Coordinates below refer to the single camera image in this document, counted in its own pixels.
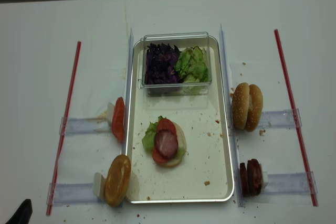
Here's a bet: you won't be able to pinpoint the clear upper right rail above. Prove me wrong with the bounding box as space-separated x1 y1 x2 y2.
256 109 302 129

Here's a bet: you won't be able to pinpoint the clear lower left rail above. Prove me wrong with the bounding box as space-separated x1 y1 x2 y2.
46 183 103 206

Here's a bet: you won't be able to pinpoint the white metal tray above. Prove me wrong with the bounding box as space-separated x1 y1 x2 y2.
127 37 234 204

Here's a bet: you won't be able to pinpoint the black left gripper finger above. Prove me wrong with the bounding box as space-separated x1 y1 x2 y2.
6 199 33 224

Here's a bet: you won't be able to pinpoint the clear plastic salad container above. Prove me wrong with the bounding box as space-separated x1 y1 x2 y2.
140 32 212 97

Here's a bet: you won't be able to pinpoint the red left guide rod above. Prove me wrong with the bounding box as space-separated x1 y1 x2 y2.
46 41 81 216

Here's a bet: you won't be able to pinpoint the sesame bun left standing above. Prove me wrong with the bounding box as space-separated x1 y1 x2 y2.
232 82 249 130

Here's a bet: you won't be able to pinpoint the purple cabbage shreds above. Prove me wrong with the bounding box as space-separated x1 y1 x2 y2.
144 43 182 85

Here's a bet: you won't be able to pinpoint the white upper left pusher block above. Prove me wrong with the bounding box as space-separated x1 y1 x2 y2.
106 102 115 126

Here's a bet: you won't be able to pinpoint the standing meat patty stack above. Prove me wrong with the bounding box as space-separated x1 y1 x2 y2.
239 159 263 197

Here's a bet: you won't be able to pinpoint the sesame bun right standing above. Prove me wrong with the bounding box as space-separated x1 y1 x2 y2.
244 84 263 132

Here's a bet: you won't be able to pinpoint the round meat patty slice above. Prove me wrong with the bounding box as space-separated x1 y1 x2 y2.
154 130 178 159

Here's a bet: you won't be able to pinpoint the clear lower right rail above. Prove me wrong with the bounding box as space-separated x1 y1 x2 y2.
244 172 318 205

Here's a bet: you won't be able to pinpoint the clear upper left rail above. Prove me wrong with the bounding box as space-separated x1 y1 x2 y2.
59 118 111 136

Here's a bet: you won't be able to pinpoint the standing tomato slice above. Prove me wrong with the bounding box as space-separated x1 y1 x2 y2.
111 97 125 143

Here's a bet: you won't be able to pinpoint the toasted bun half standing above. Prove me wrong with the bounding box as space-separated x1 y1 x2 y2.
104 154 131 207

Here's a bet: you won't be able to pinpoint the bottom bun on tray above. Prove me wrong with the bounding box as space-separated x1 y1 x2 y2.
160 121 186 168

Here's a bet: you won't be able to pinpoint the red guide rod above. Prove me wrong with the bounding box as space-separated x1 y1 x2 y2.
274 29 319 207
46 41 81 216

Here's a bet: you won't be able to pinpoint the white lower left pusher block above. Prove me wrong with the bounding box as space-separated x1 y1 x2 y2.
92 173 106 201

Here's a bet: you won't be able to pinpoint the sesame bun standing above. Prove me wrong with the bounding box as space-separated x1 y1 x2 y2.
232 82 249 130
244 84 263 132

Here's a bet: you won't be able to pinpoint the clear right long rail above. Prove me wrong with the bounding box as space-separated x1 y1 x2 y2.
219 24 245 208

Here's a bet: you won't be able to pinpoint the white pusher block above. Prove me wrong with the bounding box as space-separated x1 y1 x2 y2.
106 102 115 126
260 164 269 191
92 173 106 201

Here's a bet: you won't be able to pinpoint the red right guide rod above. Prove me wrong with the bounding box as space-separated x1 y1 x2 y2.
274 29 319 207

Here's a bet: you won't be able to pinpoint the white lower right pusher block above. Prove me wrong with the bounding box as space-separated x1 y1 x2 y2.
260 164 269 191

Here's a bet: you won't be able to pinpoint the green lettuce in container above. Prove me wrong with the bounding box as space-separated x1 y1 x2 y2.
174 46 209 83

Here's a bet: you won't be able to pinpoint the tomato slices on bun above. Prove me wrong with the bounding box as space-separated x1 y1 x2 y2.
152 119 177 165

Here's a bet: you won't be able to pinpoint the lettuce leaf on bun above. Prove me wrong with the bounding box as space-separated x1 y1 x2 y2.
142 116 163 154

